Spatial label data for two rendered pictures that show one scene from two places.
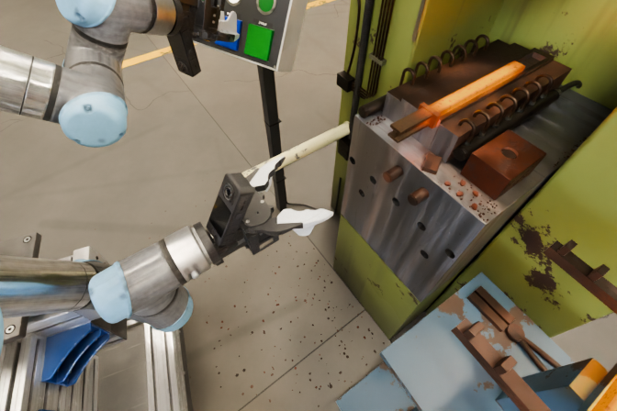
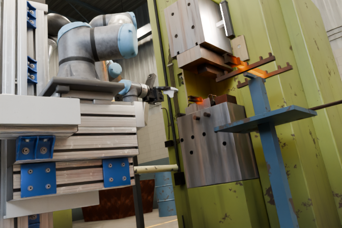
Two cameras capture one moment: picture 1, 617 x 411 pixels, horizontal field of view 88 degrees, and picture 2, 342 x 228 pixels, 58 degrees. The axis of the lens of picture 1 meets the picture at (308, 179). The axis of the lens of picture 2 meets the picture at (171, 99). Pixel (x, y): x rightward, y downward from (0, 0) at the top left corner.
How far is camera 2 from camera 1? 1.64 m
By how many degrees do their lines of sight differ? 69
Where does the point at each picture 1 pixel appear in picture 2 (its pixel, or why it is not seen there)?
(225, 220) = (150, 80)
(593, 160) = (245, 90)
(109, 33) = not seen: hidden behind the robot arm
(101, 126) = (118, 67)
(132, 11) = not seen: hidden behind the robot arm
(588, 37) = (240, 100)
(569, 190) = (249, 102)
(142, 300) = (133, 84)
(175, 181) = not seen: outside the picture
